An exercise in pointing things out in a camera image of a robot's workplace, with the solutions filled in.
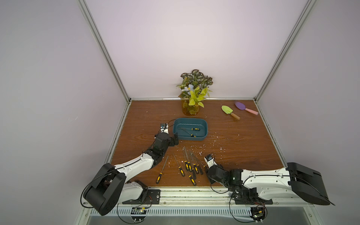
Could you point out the amber glass vase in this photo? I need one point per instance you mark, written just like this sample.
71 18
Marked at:
189 110

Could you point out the teal plastic storage box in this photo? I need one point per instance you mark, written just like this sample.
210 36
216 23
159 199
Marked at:
191 123

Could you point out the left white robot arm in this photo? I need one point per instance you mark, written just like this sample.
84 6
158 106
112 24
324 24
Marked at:
111 184

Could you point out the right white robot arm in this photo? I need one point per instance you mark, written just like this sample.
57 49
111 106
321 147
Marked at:
252 187

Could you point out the green trowel wooden handle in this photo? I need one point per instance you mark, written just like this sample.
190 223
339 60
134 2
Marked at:
229 111

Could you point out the long file yellow handle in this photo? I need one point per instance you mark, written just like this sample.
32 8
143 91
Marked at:
161 172

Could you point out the artificial plant bouquet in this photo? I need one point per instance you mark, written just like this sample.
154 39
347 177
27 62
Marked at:
195 87

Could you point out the circuit board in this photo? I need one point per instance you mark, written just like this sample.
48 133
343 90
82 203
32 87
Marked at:
138 214
258 213

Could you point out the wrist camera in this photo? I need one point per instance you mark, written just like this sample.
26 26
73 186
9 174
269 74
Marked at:
210 161
164 128

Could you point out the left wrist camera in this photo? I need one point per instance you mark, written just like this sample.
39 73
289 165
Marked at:
164 128

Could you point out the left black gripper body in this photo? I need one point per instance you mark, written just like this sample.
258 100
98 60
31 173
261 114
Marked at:
170 142

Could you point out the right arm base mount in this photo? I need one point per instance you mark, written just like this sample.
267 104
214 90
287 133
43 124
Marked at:
248 196

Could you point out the left circuit board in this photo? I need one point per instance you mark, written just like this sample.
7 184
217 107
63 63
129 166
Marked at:
138 214

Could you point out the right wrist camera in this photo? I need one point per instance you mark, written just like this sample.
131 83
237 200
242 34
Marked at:
210 161

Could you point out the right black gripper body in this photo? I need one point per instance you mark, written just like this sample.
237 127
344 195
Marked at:
209 168

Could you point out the right circuit board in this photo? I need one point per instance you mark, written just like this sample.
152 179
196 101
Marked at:
258 213

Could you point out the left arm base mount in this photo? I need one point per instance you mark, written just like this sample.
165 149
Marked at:
146 195

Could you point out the purple trowel pink handle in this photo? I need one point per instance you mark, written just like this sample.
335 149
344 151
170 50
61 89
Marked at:
241 106

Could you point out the aluminium rail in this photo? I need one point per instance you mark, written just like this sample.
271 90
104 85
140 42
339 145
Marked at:
216 196

